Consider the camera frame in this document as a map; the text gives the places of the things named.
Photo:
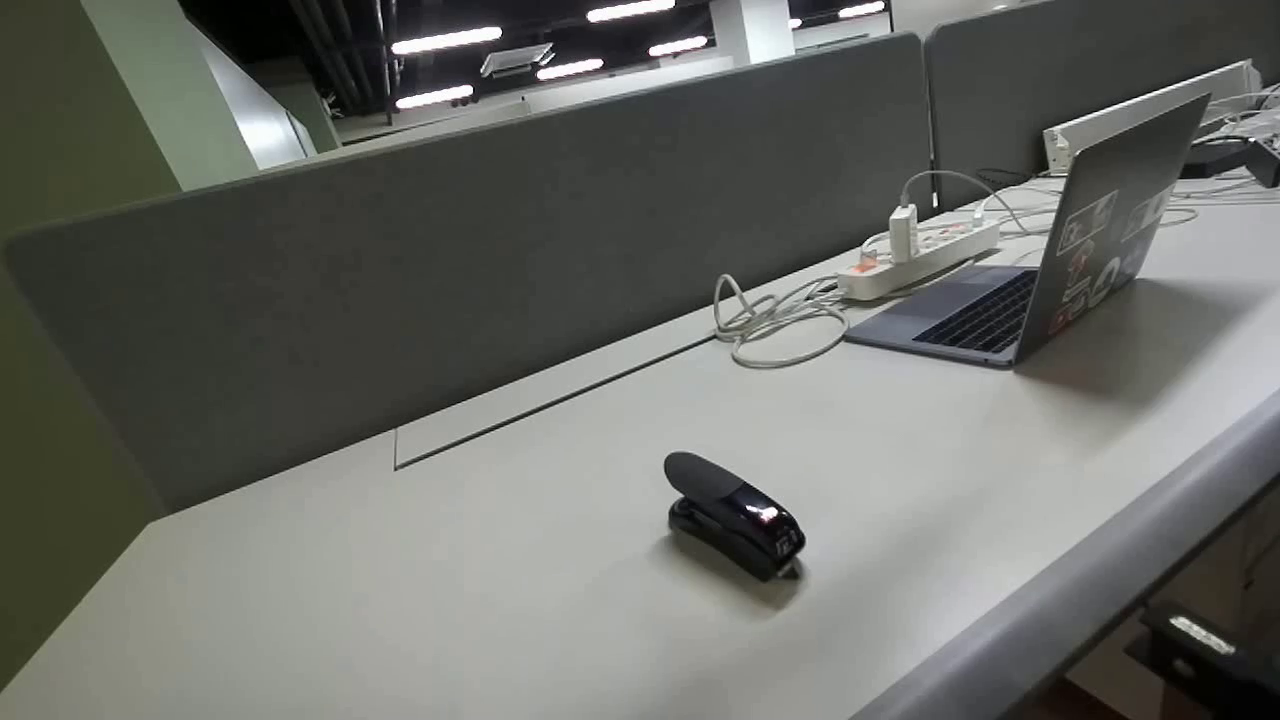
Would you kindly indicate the grey laptop with stickers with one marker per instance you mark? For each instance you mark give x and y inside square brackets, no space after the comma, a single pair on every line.
[1099,246]

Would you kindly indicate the white box behind laptop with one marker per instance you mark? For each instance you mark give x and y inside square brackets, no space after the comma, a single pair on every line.
[1220,85]

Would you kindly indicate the black stapler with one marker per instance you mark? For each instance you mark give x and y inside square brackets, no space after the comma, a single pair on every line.
[734,518]

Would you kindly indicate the white plug adapter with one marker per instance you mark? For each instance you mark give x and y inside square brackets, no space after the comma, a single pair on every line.
[900,232]

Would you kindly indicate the white power strip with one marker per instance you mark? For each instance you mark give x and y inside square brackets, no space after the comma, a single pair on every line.
[876,274]

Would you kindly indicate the grey desk divider panel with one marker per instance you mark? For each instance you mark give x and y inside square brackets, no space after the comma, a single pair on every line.
[242,330]

